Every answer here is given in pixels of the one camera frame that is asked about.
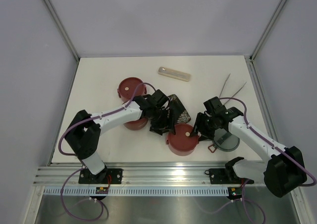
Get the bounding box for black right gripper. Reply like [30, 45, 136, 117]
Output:
[190, 112, 218, 141]

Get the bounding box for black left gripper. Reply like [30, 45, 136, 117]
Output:
[150, 108, 175, 136]

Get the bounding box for dark red lid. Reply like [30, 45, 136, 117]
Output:
[166, 123, 199, 156]
[124, 118, 148, 126]
[117, 77, 147, 99]

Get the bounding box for pink bowl with handles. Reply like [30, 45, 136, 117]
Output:
[166, 133, 199, 156]

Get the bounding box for metal food tongs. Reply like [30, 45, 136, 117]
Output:
[219, 73, 247, 97]

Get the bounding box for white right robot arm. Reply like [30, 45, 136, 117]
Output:
[190, 97, 308, 197]

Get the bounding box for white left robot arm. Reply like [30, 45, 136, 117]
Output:
[61, 90, 175, 183]

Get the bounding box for black floral square plate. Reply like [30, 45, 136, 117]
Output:
[162, 94, 191, 125]

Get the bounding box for dark pink bowl front left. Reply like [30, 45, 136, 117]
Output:
[124, 118, 148, 130]

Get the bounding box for pink bowl back left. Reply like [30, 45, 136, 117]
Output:
[117, 90, 130, 103]

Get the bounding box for beige cutlery case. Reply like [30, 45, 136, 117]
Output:
[158, 66, 191, 82]

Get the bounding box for grey transparent lid red handles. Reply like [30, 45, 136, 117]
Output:
[208, 129, 240, 153]

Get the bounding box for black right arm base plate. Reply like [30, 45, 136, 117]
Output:
[204, 168, 246, 184]

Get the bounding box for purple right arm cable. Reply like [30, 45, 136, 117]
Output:
[195, 97, 317, 221]

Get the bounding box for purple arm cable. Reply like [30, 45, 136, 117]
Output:
[195, 97, 317, 221]
[58, 82, 109, 222]

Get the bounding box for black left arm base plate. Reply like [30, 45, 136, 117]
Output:
[78, 168, 123, 184]

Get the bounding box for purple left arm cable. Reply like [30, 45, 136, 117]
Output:
[58, 82, 109, 222]

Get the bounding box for aluminium front rail frame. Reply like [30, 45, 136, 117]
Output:
[33, 161, 303, 187]

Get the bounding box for slotted white cable duct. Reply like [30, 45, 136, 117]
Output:
[44, 186, 229, 197]

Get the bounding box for right aluminium post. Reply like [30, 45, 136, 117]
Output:
[249, 0, 289, 62]

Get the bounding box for aluminium post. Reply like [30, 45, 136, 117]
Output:
[42, 0, 80, 62]
[249, 0, 289, 62]

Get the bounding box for left aluminium post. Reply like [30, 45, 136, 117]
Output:
[42, 0, 80, 62]

